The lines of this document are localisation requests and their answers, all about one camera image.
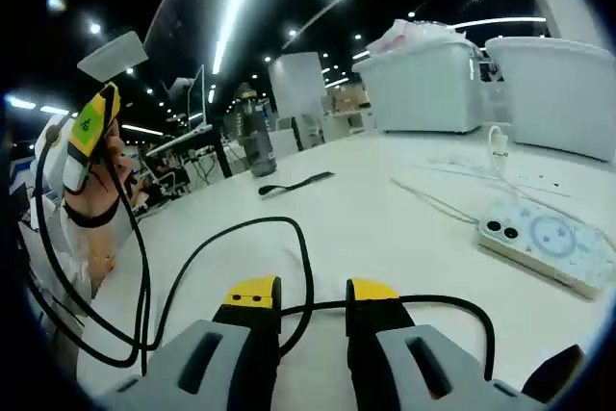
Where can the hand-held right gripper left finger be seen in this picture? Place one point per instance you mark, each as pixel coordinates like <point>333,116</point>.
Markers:
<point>240,329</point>

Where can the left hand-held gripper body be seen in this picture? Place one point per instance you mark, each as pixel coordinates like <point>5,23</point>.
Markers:
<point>48,161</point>

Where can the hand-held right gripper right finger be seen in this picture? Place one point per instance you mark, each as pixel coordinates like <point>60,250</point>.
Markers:
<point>380,329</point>

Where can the white desktop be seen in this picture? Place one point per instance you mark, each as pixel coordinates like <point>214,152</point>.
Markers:
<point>385,247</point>

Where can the person's left hand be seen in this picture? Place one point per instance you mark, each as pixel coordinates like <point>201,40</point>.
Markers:
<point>108,185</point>

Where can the silver laptop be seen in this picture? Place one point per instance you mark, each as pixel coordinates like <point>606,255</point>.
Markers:
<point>196,98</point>

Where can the dark grey water bottle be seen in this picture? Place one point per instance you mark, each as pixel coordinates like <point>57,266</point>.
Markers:
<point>255,141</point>

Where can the phone in patterned case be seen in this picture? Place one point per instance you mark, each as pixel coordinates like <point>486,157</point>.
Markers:
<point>544,242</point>

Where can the white storage box with papers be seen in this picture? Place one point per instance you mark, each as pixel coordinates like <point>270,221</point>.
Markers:
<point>418,93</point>

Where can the white plastic storage box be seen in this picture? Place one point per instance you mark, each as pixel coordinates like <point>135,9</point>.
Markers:
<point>558,98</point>

